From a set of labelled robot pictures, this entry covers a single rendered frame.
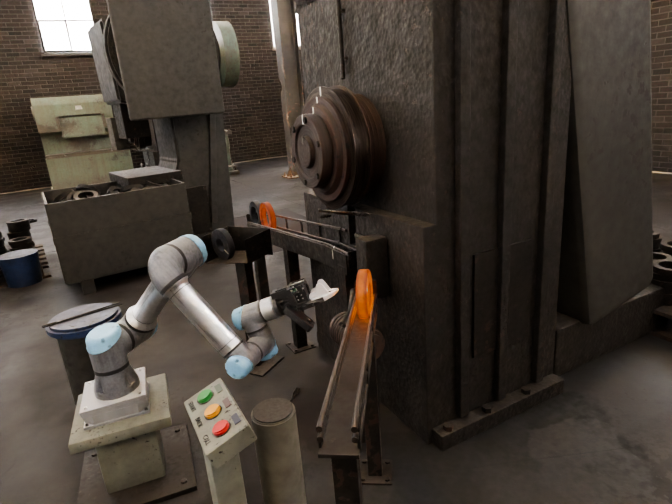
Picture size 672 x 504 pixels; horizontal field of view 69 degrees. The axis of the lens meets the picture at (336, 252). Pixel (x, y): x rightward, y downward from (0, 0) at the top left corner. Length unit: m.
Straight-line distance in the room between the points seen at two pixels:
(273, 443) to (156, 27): 3.63
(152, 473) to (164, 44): 3.31
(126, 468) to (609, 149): 2.20
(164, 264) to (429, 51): 1.04
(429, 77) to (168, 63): 3.08
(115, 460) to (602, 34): 2.33
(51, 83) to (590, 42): 10.68
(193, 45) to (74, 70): 7.42
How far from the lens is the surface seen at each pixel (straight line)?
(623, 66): 2.29
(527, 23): 1.90
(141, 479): 2.07
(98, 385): 1.93
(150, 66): 4.37
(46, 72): 11.77
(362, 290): 1.47
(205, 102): 4.49
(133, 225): 4.17
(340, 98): 1.82
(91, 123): 10.83
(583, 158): 2.16
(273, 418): 1.35
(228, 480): 1.34
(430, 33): 1.63
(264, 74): 12.56
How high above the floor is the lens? 1.30
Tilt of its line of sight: 17 degrees down
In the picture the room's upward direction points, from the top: 5 degrees counter-clockwise
